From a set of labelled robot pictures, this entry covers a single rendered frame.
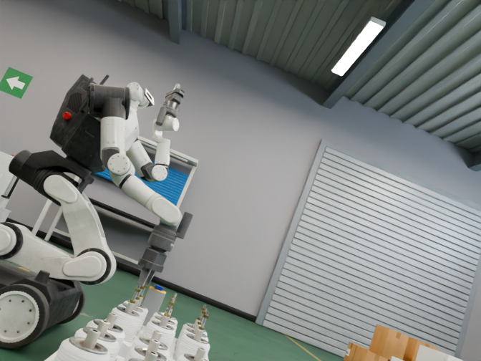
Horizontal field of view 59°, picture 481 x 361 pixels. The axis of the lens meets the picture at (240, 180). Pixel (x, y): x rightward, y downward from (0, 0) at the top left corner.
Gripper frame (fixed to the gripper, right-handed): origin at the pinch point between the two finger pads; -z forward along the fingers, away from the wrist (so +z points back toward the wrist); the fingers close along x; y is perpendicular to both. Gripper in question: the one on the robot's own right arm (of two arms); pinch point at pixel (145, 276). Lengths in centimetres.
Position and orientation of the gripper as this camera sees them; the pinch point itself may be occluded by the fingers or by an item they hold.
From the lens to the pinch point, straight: 155.3
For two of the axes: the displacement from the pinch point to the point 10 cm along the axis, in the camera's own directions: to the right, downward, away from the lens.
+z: 3.6, -9.1, 2.2
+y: 9.0, 2.8, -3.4
